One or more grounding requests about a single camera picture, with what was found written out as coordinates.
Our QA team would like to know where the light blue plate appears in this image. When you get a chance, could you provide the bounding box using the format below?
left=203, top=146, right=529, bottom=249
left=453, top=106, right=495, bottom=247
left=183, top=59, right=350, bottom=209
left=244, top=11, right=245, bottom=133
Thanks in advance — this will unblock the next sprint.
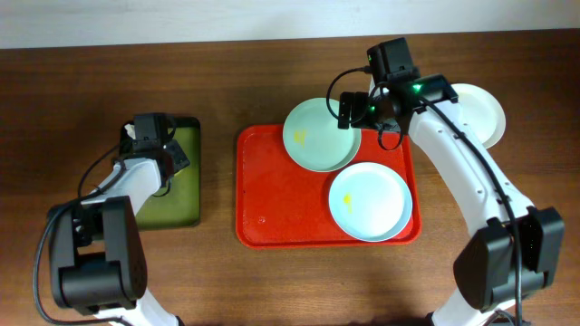
left=328, top=162, right=413, bottom=243

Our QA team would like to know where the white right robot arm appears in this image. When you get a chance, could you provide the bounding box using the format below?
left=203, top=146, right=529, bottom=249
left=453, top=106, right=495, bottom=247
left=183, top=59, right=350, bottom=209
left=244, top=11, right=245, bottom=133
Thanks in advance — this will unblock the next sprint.
left=366, top=38, right=565, bottom=325

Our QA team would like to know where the red plastic tray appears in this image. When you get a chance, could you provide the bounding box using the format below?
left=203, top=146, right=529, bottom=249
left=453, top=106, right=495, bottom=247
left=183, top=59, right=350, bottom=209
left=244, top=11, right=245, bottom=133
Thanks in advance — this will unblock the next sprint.
left=236, top=124, right=421, bottom=249

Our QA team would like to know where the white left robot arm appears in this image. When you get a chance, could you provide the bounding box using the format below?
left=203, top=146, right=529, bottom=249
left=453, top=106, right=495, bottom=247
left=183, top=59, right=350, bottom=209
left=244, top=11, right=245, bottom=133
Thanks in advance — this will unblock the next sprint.
left=34, top=113, right=189, bottom=325

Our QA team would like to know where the mint green plate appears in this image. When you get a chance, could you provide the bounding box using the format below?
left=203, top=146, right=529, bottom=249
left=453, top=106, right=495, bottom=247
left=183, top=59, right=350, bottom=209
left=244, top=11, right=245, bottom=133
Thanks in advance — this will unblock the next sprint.
left=283, top=98, right=362, bottom=172

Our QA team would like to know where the black tray with soapy water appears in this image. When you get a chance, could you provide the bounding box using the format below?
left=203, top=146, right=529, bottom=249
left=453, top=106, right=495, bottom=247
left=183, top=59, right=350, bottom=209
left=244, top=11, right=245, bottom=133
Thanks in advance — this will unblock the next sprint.
left=120, top=117, right=201, bottom=230

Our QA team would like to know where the cream white plate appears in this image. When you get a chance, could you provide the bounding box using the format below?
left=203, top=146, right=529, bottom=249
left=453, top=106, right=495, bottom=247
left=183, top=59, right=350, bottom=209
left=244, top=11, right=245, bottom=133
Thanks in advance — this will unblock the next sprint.
left=452, top=83, right=507, bottom=149

